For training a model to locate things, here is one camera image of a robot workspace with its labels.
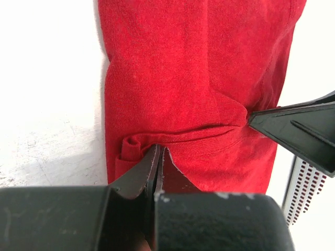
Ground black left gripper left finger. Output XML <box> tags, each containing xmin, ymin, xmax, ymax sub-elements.
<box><xmin>1</xmin><ymin>145</ymin><xmax>160</xmax><ymax>250</ymax></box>

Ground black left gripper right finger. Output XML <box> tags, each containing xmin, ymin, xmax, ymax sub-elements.
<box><xmin>154</xmin><ymin>149</ymin><xmax>294</xmax><ymax>250</ymax></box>

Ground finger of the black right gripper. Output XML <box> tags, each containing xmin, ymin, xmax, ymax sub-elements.
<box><xmin>248</xmin><ymin>92</ymin><xmax>334</xmax><ymax>178</ymax></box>

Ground bright red t shirt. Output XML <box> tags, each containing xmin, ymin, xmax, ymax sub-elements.
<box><xmin>98</xmin><ymin>1</ymin><xmax>306</xmax><ymax>193</ymax></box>

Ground white plastic laundry basket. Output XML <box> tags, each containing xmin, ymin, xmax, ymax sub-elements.
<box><xmin>282</xmin><ymin>156</ymin><xmax>327</xmax><ymax>226</ymax></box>

